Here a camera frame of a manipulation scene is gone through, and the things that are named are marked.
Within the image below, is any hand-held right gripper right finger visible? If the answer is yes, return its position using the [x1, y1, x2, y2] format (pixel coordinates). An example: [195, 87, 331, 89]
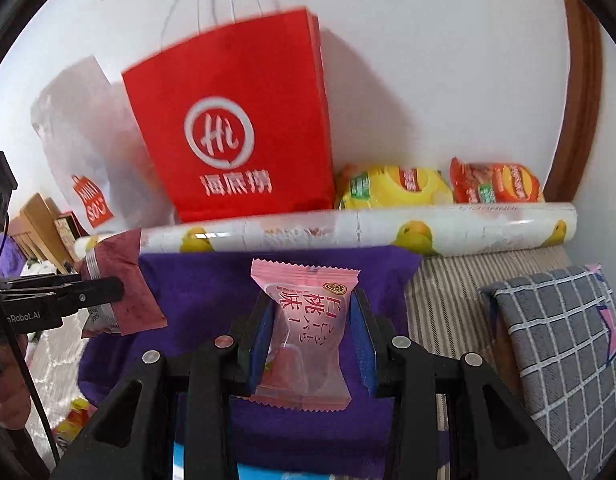
[349, 287, 571, 480]

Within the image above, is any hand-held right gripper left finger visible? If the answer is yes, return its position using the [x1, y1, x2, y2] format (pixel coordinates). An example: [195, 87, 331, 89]
[50, 290, 283, 480]

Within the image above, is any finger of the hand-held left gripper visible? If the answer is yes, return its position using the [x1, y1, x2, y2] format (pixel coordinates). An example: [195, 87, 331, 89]
[0, 277, 125, 312]
[0, 272, 84, 293]

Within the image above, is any pink candy packet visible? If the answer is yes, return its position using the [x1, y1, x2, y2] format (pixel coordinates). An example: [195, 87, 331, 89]
[250, 258, 361, 412]

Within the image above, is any maroon snack packet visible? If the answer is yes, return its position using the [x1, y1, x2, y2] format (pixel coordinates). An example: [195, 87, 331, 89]
[80, 228, 167, 338]

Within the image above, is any person's left hand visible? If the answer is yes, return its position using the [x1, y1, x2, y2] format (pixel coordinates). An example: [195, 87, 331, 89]
[0, 332, 33, 432]

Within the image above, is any purple cloth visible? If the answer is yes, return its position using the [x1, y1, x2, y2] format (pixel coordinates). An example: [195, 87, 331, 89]
[78, 247, 451, 476]

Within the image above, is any white plastic bag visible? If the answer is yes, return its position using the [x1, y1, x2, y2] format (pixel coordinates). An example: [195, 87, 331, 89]
[30, 55, 181, 238]

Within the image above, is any grey striped quilt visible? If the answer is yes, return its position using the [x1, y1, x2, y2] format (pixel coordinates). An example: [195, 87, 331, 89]
[405, 245, 573, 413]

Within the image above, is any fruit printed paper roll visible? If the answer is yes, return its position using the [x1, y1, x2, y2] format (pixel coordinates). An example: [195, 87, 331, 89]
[74, 202, 578, 262]

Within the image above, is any yellow red snack packet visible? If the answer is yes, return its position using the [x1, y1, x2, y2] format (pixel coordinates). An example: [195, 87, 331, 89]
[55, 397, 97, 450]

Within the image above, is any yellow chips bag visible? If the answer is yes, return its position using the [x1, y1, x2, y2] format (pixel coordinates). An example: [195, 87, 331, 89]
[334, 164, 455, 211]

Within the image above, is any grey checked cloth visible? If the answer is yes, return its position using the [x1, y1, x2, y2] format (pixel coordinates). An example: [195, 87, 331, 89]
[478, 262, 616, 480]

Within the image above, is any orange chips bag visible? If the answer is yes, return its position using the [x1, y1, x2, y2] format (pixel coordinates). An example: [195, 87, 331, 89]
[450, 156, 545, 205]

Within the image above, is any red paper bag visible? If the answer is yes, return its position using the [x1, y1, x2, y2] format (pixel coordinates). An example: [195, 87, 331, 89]
[120, 0, 337, 224]

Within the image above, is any black cable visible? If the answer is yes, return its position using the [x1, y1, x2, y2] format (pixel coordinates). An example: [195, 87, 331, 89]
[0, 230, 61, 468]

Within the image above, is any brown wooden door frame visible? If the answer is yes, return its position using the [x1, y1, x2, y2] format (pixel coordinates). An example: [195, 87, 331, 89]
[542, 0, 603, 203]

